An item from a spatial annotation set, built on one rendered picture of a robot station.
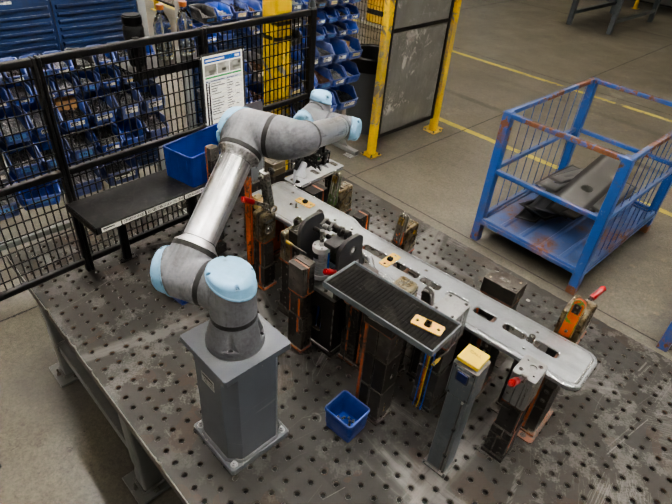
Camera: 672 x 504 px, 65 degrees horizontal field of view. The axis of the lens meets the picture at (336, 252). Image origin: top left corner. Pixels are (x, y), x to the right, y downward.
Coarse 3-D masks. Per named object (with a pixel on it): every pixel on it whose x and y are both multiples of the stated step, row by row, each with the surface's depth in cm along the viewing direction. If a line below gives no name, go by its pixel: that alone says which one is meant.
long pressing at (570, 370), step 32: (256, 192) 215; (288, 192) 217; (288, 224) 198; (352, 224) 201; (448, 288) 174; (480, 320) 163; (512, 320) 164; (512, 352) 152; (544, 352) 154; (576, 352) 155; (576, 384) 145
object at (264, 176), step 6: (270, 168) 187; (264, 174) 184; (270, 174) 188; (264, 180) 186; (270, 180) 187; (264, 186) 188; (270, 186) 188; (264, 192) 190; (270, 192) 190; (264, 198) 193; (270, 198) 191; (270, 204) 193
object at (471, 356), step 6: (468, 348) 131; (474, 348) 131; (462, 354) 129; (468, 354) 129; (474, 354) 129; (480, 354) 130; (486, 354) 130; (462, 360) 128; (468, 360) 128; (474, 360) 128; (480, 360) 128; (486, 360) 128; (474, 366) 126; (480, 366) 127
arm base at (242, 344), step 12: (216, 324) 127; (252, 324) 129; (216, 336) 128; (228, 336) 128; (240, 336) 128; (252, 336) 130; (264, 336) 135; (216, 348) 129; (228, 348) 130; (240, 348) 129; (252, 348) 131; (228, 360) 130; (240, 360) 131
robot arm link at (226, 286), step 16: (208, 272) 121; (224, 272) 122; (240, 272) 123; (192, 288) 123; (208, 288) 122; (224, 288) 119; (240, 288) 120; (256, 288) 126; (208, 304) 124; (224, 304) 122; (240, 304) 122; (256, 304) 128; (224, 320) 125; (240, 320) 125
